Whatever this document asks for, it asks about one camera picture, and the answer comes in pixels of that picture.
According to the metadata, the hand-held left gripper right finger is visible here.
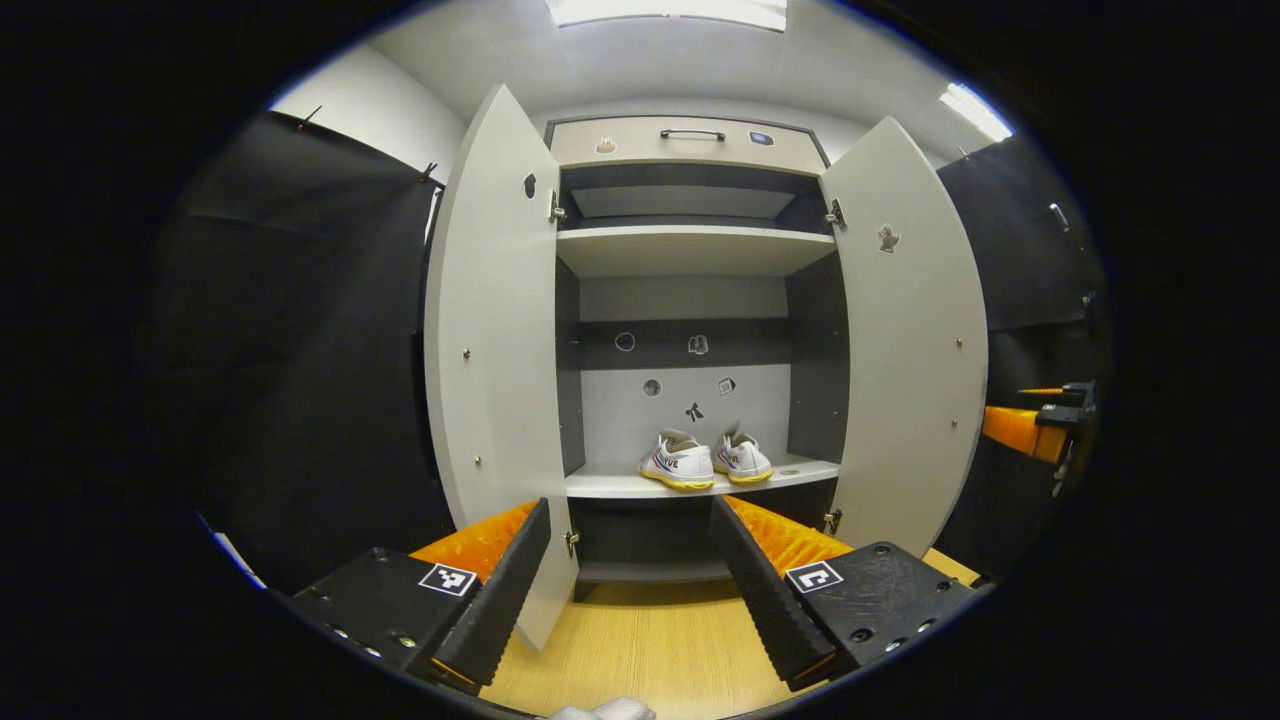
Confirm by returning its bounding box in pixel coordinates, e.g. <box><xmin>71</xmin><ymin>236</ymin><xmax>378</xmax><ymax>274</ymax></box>
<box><xmin>708</xmin><ymin>494</ymin><xmax>976</xmax><ymax>693</ymax></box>

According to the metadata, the grey cabinet drawer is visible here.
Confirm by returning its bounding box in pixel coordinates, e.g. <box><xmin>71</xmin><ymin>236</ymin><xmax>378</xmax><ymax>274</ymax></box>
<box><xmin>548</xmin><ymin>117</ymin><xmax>831</xmax><ymax>177</ymax></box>

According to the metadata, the white shoe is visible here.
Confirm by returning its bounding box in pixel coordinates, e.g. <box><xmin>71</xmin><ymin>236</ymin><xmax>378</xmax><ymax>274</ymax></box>
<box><xmin>713</xmin><ymin>428</ymin><xmax>774</xmax><ymax>485</ymax></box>
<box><xmin>639</xmin><ymin>429</ymin><xmax>716</xmax><ymax>492</ymax></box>

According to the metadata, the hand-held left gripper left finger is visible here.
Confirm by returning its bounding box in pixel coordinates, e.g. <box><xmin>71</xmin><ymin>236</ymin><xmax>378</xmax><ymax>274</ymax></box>
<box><xmin>285</xmin><ymin>497</ymin><xmax>553</xmax><ymax>691</ymax></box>

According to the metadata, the grey cabinet door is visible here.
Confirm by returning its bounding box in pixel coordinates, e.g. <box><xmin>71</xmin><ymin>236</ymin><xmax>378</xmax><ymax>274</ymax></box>
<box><xmin>818</xmin><ymin>117</ymin><xmax>991</xmax><ymax>559</ymax></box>
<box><xmin>423</xmin><ymin>83</ymin><xmax>581</xmax><ymax>653</ymax></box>

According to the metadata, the grey shoe cabinet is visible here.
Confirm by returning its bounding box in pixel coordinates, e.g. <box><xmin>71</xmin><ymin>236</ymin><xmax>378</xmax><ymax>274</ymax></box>
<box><xmin>545</xmin><ymin>115</ymin><xmax>851</xmax><ymax>601</ymax></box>

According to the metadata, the ceiling light panel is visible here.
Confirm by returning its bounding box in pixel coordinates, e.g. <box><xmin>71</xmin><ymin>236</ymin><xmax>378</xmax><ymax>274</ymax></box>
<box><xmin>545</xmin><ymin>0</ymin><xmax>789</xmax><ymax>33</ymax></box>
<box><xmin>938</xmin><ymin>82</ymin><xmax>1013</xmax><ymax>143</ymax></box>

